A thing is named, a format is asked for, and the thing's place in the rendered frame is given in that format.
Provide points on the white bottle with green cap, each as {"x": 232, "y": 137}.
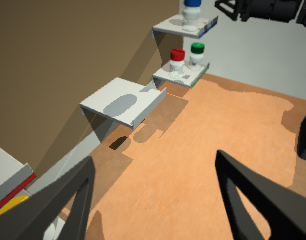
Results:
{"x": 196, "y": 56}

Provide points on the clear bottle with yellow cap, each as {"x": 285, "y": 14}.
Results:
{"x": 50, "y": 232}

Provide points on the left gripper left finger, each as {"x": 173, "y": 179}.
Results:
{"x": 29, "y": 219}

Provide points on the white bottle with blue cap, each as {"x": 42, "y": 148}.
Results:
{"x": 191, "y": 15}

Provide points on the white bottle with red cap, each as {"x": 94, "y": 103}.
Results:
{"x": 176, "y": 63}

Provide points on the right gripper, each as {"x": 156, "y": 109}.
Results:
{"x": 256, "y": 9}

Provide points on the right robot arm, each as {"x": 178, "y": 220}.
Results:
{"x": 286, "y": 10}

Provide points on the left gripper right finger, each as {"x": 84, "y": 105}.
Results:
{"x": 282, "y": 208}

